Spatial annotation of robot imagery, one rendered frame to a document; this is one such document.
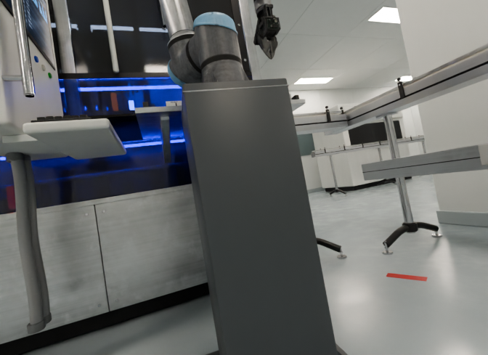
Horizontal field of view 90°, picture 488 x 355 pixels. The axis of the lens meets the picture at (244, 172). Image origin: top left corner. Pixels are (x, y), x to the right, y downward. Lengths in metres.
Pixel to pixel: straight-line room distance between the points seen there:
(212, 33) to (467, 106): 1.86
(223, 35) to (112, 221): 0.96
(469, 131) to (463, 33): 0.63
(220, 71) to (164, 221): 0.85
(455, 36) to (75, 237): 2.52
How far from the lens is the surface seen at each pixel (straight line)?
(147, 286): 1.37
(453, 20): 2.37
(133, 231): 1.32
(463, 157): 1.59
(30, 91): 0.88
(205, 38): 0.73
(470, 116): 2.23
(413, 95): 1.69
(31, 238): 1.20
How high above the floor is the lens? 0.55
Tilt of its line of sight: 3 degrees up
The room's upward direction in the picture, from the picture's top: 10 degrees counter-clockwise
